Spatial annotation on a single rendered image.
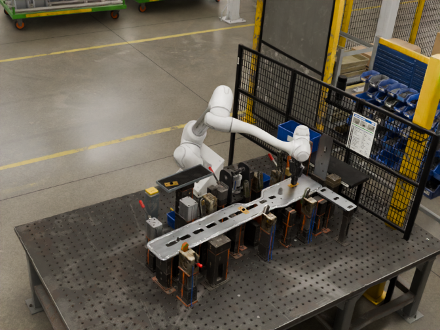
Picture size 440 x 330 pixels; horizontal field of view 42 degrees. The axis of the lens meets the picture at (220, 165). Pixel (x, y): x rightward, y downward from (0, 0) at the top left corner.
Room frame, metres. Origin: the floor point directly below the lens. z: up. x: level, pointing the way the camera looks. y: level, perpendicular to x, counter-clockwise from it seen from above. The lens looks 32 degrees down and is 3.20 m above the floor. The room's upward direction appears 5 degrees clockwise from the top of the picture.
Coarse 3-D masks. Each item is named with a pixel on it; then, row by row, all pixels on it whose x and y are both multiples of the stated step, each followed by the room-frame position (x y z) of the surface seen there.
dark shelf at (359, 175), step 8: (312, 160) 3.70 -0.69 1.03; (336, 160) 3.73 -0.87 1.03; (328, 168) 3.60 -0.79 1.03; (336, 168) 3.61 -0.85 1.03; (344, 168) 3.62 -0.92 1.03; (352, 168) 3.63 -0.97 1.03; (344, 176) 3.51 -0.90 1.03; (352, 176) 3.52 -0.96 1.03; (360, 176) 3.53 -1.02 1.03; (368, 176) 3.54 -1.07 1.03; (344, 184) 3.43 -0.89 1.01; (352, 184) 3.42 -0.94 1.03
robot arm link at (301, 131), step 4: (296, 128) 3.36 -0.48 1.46; (300, 128) 3.33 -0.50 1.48; (304, 128) 3.34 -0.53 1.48; (296, 132) 3.33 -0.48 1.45; (300, 132) 3.32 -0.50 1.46; (304, 132) 3.32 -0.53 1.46; (308, 132) 3.34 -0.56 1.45; (296, 136) 3.31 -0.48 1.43; (300, 136) 3.30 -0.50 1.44; (304, 136) 3.31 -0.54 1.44; (308, 136) 3.33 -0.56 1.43; (308, 140) 3.30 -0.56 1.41
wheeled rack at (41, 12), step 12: (0, 0) 9.45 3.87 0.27; (12, 0) 8.78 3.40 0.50; (72, 0) 9.63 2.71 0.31; (84, 0) 9.59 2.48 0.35; (96, 0) 9.84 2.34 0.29; (108, 0) 9.91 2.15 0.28; (120, 0) 9.86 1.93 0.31; (12, 12) 8.77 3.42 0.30; (24, 12) 8.90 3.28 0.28; (36, 12) 8.95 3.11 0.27; (48, 12) 9.04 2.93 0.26; (60, 12) 9.14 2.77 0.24; (72, 12) 9.24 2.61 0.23; (24, 24) 8.91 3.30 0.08
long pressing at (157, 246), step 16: (304, 176) 3.52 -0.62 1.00; (272, 192) 3.28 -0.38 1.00; (288, 192) 3.29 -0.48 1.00; (224, 208) 3.04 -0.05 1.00; (256, 208) 3.08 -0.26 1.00; (272, 208) 3.10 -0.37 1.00; (192, 224) 2.86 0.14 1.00; (208, 224) 2.87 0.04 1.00; (224, 224) 2.88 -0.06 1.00; (240, 224) 2.90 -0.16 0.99; (160, 240) 2.67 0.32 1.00; (192, 240) 2.70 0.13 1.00; (160, 256) 2.53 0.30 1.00
